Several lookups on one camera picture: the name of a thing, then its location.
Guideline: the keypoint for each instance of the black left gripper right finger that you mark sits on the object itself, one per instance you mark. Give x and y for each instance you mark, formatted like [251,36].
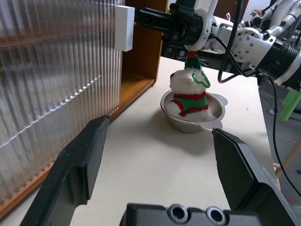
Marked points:
[244,179]

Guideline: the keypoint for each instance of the green plastic object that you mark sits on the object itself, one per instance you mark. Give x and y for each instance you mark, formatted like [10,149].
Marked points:
[290,106]

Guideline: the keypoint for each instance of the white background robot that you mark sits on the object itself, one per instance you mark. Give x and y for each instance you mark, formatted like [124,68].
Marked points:
[282,14]

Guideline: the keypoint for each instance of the wooden cabinet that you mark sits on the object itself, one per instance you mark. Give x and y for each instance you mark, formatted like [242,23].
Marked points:
[141,58]

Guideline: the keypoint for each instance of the light wooden stick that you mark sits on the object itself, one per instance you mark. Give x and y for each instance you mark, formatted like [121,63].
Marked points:
[288,162]

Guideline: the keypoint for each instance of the ribbed translucent cabinet door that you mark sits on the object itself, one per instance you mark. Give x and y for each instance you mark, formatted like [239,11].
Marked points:
[47,82]

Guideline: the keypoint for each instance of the white plush toy green hat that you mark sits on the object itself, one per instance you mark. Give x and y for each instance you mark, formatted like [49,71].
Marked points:
[188,82]

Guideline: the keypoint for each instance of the metal bowl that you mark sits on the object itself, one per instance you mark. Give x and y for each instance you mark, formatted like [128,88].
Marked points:
[183,124]

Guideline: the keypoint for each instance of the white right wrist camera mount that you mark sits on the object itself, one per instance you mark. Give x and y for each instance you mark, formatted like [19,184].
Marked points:
[207,23]

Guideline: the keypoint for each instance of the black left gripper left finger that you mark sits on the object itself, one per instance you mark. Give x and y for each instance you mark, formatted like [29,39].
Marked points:
[70,169]

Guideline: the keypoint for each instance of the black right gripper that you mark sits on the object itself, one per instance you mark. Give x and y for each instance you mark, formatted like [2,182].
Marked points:
[194,28]

